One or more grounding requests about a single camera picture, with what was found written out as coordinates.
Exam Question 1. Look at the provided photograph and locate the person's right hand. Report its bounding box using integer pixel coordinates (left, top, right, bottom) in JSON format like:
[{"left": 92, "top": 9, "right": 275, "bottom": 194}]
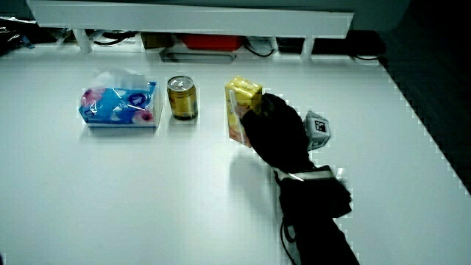
[{"left": 239, "top": 92, "right": 332, "bottom": 174}]

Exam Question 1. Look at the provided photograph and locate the yellow ice redtea carton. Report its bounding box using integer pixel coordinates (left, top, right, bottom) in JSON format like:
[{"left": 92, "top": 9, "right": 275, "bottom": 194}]
[{"left": 224, "top": 76, "right": 263, "bottom": 149}]

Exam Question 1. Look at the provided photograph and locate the gold drink can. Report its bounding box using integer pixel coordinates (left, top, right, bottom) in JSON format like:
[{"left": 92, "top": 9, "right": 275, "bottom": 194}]
[{"left": 166, "top": 75, "right": 199, "bottom": 121}]

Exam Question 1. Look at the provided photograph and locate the red box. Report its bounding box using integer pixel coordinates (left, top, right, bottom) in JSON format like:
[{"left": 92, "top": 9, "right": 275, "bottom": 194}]
[{"left": 180, "top": 34, "right": 244, "bottom": 52}]

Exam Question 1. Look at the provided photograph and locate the black flat device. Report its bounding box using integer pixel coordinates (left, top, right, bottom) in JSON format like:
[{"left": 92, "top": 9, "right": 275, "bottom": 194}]
[{"left": 275, "top": 29, "right": 388, "bottom": 57}]

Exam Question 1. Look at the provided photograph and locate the grey flat tray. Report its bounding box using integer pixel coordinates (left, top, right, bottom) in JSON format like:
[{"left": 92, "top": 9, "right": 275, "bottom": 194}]
[{"left": 159, "top": 48, "right": 238, "bottom": 65}]

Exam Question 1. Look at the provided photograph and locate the white desk shelf riser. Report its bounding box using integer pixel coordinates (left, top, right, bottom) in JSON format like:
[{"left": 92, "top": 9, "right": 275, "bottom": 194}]
[{"left": 26, "top": 0, "right": 355, "bottom": 60}]

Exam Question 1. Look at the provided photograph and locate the brown box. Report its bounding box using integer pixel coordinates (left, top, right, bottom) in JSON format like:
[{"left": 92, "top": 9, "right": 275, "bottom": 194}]
[{"left": 141, "top": 32, "right": 174, "bottom": 50}]

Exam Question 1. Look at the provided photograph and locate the blue floral tissue pack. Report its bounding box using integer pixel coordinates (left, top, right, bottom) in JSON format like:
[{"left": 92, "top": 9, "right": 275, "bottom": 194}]
[{"left": 77, "top": 68, "right": 164, "bottom": 129}]

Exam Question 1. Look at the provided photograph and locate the dark clutter pile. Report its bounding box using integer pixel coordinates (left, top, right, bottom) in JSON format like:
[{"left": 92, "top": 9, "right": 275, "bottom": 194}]
[{"left": 0, "top": 15, "right": 38, "bottom": 57}]

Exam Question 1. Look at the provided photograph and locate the black glove cable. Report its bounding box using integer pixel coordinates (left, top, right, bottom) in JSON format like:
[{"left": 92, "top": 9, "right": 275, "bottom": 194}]
[{"left": 279, "top": 217, "right": 300, "bottom": 265}]

